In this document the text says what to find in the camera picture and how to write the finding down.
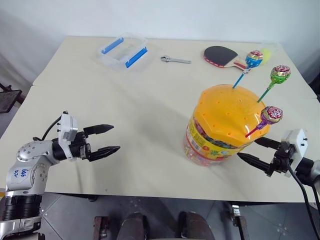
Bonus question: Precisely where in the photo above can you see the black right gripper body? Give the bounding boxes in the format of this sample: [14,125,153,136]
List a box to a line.
[265,141,296,178]

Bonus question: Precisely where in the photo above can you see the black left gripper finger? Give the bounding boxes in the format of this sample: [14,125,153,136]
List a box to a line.
[88,145,121,162]
[83,123,115,138]

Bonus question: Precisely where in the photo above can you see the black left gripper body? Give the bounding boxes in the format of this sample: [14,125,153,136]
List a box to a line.
[68,130,92,161]

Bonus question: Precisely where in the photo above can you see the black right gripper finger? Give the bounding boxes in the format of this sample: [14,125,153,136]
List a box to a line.
[236,152,272,174]
[253,136,283,152]

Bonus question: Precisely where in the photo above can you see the purple-wrapped lollipop red stick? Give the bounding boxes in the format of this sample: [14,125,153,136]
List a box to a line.
[245,105,284,138]

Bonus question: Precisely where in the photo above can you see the orange-lidded lollipop jar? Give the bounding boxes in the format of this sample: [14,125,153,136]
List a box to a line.
[184,84,271,167]

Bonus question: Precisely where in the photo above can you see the green-wrapped lollipop green stick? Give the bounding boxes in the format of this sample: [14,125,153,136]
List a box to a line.
[256,64,292,103]

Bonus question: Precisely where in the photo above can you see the blue-wrapped lollipop blue stick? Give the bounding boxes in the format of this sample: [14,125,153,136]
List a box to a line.
[232,49,265,90]

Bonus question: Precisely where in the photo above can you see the dark rounded shape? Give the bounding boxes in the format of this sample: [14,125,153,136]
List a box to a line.
[116,211,151,240]
[177,211,216,240]

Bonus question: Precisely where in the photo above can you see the clear plastic box blue clips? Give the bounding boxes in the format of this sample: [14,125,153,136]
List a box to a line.
[96,31,155,73]

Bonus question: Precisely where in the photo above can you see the black metal stand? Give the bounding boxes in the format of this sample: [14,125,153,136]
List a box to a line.
[0,82,25,115]

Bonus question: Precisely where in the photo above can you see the yellow-green ball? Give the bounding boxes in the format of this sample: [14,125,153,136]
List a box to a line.
[259,48,273,66]

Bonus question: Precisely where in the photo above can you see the table tennis paddle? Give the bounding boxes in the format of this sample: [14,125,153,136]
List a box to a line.
[203,45,248,70]

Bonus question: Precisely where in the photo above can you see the silver adjustable wrench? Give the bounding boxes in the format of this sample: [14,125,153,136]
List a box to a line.
[160,55,193,65]

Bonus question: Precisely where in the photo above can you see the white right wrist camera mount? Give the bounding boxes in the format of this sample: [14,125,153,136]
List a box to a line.
[281,128,308,178]

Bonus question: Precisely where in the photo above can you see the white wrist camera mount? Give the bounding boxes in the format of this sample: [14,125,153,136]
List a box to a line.
[56,111,79,160]
[281,128,308,178]

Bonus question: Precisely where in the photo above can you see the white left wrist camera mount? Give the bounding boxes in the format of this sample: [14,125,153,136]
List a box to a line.
[56,111,79,160]

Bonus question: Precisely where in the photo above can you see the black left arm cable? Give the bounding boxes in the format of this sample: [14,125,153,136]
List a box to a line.
[33,115,63,141]

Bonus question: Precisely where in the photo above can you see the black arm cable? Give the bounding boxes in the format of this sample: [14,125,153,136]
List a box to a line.
[33,115,63,141]
[286,152,320,240]

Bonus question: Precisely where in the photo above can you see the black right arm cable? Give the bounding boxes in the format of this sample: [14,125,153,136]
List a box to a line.
[286,152,320,240]

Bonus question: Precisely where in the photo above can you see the table leg caster bracket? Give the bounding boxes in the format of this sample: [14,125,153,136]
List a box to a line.
[223,201,250,240]

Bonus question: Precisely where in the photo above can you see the rusty brown metal bracket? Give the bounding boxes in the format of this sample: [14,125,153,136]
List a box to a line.
[93,215,110,240]

